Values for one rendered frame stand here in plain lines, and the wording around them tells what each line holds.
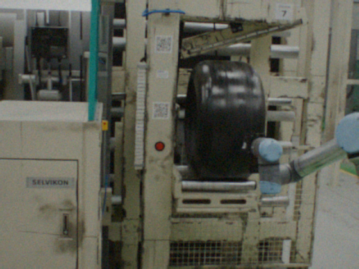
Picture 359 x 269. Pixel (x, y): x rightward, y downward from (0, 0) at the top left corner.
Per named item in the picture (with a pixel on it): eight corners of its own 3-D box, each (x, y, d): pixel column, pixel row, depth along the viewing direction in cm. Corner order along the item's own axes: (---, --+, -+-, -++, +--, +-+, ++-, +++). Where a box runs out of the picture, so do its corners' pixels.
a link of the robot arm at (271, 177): (291, 191, 197) (290, 160, 196) (273, 196, 189) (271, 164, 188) (273, 189, 202) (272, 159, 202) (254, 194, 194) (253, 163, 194)
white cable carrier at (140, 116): (134, 169, 248) (138, 62, 240) (134, 166, 253) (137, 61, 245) (144, 169, 249) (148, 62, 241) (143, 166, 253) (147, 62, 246)
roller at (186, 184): (179, 186, 242) (179, 177, 244) (178, 191, 246) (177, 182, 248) (257, 187, 247) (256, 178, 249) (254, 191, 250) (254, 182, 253)
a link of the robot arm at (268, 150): (262, 164, 188) (261, 139, 187) (254, 162, 198) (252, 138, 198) (284, 163, 189) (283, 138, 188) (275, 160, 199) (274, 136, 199)
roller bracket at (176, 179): (174, 198, 240) (175, 177, 238) (165, 177, 279) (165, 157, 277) (182, 198, 240) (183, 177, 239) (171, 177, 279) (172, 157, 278)
